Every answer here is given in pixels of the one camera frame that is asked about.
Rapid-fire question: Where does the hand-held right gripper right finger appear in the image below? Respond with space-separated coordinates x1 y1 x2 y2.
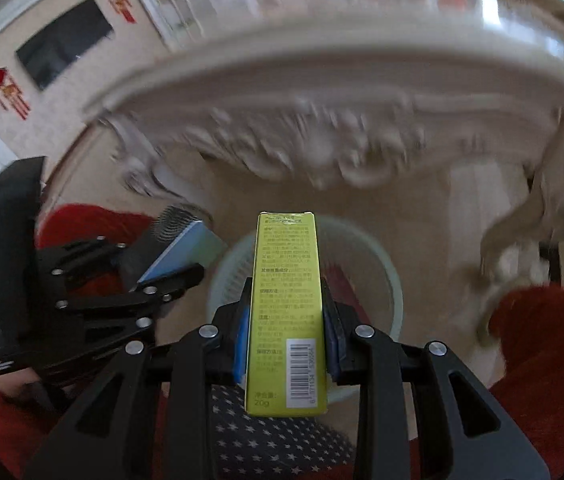
322 280 550 480

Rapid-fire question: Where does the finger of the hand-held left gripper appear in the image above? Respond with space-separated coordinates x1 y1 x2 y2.
36 235 135 287
54 265 205 356

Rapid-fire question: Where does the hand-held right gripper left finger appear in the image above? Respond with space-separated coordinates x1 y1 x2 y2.
22 275 254 480

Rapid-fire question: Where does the blue and grey small box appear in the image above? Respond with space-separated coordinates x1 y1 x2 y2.
117 204 228 291

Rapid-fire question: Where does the yellow-green carton box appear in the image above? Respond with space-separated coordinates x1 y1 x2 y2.
243 211 329 417

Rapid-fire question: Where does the pale green mesh waste basket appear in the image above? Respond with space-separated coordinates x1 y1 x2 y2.
207 215 405 401

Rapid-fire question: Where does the navy star-patterned cloth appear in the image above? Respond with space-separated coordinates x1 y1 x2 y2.
209 385 358 480

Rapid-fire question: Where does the ornate white coffee table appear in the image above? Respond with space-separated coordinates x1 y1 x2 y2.
82 0 564 346

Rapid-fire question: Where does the white side stand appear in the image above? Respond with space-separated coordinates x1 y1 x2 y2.
154 0 206 52

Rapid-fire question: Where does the red knot wall ornament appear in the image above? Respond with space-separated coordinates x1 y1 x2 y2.
104 0 138 25
0 66 32 121

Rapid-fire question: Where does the black wall television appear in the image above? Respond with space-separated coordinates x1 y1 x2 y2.
15 0 115 92

